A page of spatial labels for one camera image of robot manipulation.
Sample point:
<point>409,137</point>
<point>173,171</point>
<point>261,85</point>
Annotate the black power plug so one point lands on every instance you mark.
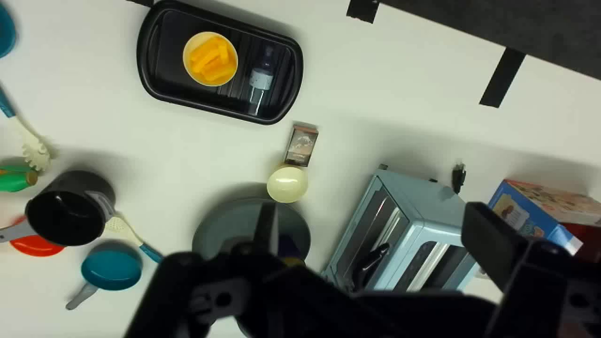
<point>458,177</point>

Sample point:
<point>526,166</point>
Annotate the teal round container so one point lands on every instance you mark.
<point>5,30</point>

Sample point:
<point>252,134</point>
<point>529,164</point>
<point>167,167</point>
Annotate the grey round plate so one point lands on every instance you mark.
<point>225,228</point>

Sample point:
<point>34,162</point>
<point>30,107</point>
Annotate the light blue toaster oven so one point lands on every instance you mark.
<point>406,213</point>

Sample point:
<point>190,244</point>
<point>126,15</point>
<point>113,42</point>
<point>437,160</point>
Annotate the green plastic toy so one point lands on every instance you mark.
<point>15,179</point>

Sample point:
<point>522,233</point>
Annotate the blue cardboard box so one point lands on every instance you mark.
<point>537,203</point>

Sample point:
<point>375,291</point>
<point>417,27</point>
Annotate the white bowl yellow interior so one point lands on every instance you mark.
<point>190,47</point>

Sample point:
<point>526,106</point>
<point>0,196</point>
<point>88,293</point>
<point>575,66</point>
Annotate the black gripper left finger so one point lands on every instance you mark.
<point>265,226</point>

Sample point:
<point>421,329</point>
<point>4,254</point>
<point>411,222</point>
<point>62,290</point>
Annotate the black pot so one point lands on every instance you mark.
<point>67,213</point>

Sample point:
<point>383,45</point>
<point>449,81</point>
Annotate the clear spray bottle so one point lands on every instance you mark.
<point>259,79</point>

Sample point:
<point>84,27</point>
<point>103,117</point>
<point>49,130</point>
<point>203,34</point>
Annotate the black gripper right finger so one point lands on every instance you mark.
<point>494,244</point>

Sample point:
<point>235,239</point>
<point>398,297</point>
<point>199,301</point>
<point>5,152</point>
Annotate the teal frying pan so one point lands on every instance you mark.
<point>113,269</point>

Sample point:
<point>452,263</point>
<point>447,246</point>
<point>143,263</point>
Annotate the black oval tray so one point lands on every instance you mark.
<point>161,75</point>

